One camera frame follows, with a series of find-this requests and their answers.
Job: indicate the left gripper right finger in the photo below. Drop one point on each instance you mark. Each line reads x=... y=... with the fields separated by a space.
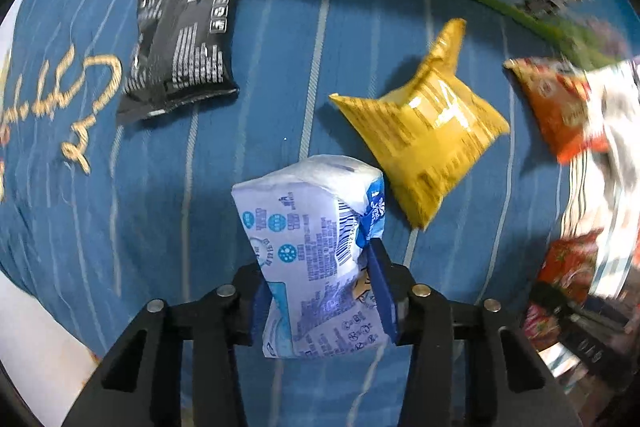
x=506 y=383

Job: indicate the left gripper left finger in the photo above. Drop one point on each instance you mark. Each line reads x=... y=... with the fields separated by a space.
x=138 y=382

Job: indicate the red snack bag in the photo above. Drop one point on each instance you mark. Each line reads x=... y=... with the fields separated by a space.
x=570 y=265

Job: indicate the blue white tissue pack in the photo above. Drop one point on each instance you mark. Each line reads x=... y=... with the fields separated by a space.
x=308 y=225

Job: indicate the yellow snack bag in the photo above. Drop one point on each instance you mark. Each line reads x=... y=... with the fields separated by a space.
x=427 y=134

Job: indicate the orange snack bag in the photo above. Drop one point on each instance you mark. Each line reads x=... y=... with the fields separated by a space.
x=567 y=109

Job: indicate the black snack bag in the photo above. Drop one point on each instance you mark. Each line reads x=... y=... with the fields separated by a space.
x=182 y=56

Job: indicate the blue striped bedsheet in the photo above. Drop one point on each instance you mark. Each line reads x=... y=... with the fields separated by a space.
x=96 y=217

